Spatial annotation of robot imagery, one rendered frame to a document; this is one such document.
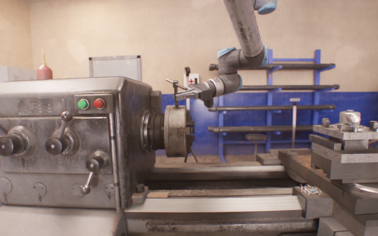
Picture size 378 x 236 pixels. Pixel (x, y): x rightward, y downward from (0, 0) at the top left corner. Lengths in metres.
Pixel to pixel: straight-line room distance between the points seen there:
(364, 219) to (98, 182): 0.88
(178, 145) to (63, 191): 0.47
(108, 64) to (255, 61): 3.69
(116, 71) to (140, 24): 1.10
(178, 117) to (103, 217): 0.47
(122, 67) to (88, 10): 1.43
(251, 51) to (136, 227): 0.85
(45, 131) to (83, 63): 3.85
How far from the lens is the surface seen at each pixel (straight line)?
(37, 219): 0.91
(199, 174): 1.08
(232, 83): 0.93
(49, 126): 0.80
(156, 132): 0.83
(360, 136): 0.78
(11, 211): 1.01
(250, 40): 0.78
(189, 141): 0.92
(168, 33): 4.14
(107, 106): 0.66
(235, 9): 0.68
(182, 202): 0.79
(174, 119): 0.79
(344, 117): 0.83
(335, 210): 0.90
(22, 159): 0.91
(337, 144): 0.80
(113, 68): 4.24
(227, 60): 0.92
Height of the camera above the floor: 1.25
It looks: 6 degrees down
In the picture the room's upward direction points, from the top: 1 degrees counter-clockwise
